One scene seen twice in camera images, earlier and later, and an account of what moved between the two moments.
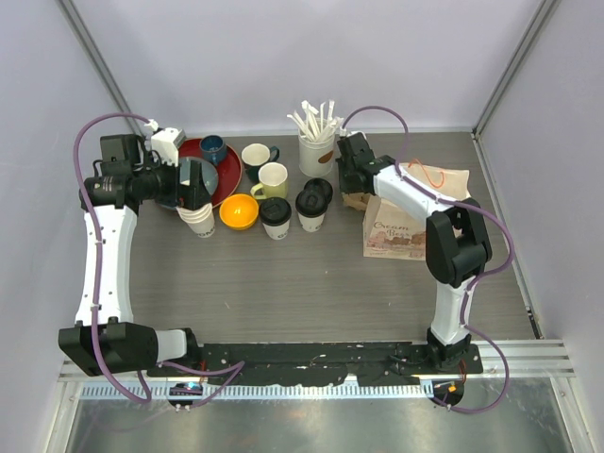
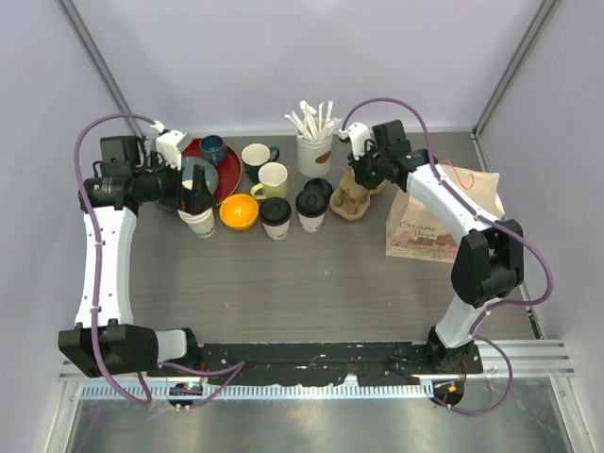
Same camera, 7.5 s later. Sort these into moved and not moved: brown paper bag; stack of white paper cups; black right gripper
Moved: black right gripper; brown paper bag
Not moved: stack of white paper cups
